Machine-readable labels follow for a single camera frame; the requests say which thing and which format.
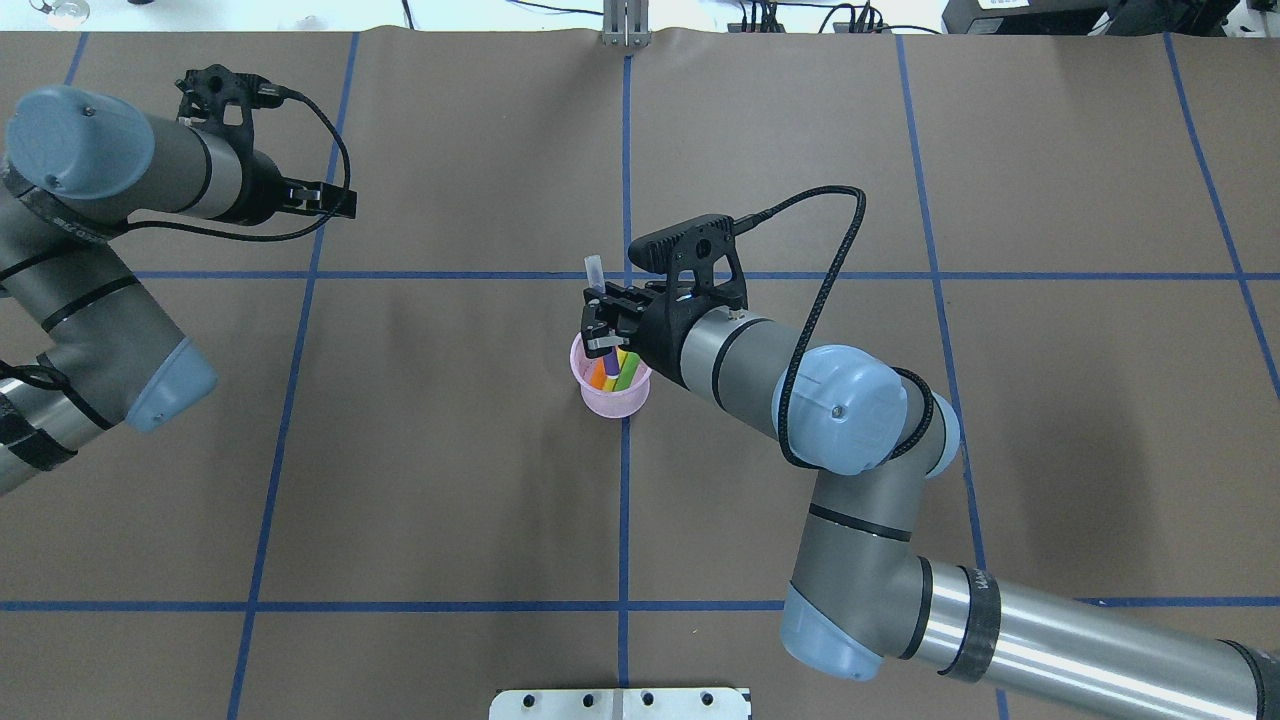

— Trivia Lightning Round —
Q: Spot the pink mesh pen holder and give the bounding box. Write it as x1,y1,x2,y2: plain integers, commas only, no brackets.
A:
570,336,652,419

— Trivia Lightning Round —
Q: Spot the yellow highlighter pen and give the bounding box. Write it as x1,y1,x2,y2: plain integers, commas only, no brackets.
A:
602,348,640,392

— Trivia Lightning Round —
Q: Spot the green highlighter pen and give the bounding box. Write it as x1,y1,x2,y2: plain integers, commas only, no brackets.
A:
612,351,643,393

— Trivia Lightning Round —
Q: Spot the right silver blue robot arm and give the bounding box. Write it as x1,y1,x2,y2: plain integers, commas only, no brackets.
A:
620,281,1277,719

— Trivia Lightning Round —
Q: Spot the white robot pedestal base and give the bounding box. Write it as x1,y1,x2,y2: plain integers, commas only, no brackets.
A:
488,687,754,719

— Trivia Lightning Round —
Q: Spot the orange highlighter pen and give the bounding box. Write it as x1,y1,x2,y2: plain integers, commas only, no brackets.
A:
589,356,616,392

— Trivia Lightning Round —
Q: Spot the purple highlighter pen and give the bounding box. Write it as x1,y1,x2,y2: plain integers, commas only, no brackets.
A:
580,255,622,392

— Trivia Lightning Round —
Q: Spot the small black box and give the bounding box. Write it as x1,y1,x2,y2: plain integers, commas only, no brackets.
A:
942,1,1108,36

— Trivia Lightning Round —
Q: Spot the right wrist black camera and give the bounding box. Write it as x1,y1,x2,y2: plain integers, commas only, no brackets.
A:
627,214,748,310

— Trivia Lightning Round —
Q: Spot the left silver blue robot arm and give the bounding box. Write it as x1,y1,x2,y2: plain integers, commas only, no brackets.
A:
1,65,357,493

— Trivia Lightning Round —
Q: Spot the aluminium frame post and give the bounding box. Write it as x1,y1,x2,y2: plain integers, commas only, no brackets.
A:
599,0,652,49

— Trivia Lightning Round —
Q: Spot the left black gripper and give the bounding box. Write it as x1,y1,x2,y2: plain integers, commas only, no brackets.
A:
236,150,358,225

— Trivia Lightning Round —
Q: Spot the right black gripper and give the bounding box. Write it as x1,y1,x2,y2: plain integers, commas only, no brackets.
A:
582,284,699,386

